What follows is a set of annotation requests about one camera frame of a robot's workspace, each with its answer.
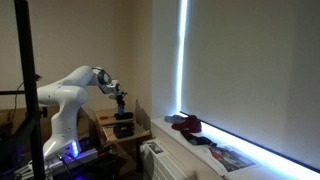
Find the dark sock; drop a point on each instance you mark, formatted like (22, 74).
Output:
(196, 140)

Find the blue can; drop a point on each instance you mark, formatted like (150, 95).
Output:
(120, 111)

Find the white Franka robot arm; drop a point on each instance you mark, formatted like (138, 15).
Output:
(63, 100)

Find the black camera stand pole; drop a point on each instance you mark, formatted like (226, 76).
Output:
(28, 83)

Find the open wooden drawer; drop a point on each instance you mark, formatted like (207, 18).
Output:
(140, 132)

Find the black object in drawer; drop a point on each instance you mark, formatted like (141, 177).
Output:
(123, 130)

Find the black round dish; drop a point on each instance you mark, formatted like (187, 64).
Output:
(128, 116)

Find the dark red cap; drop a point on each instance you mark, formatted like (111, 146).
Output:
(188, 125)

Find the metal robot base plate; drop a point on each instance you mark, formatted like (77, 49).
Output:
(83, 156)

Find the blue-grey folded cloth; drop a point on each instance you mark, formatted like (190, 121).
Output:
(173, 118)

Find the grey roller blind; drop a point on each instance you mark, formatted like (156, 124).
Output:
(250, 66)

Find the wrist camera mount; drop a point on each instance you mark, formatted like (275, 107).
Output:
(111, 95)

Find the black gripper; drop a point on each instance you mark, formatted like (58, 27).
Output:
(120, 97)

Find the white radiator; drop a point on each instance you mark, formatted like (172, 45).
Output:
(163, 166)

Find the small booklet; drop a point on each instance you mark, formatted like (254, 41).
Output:
(155, 148)

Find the small red pen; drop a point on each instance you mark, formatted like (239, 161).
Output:
(103, 117)

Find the wooden nightstand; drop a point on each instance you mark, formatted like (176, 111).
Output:
(106, 124)

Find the colourful magazine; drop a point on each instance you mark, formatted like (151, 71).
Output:
(230, 158)

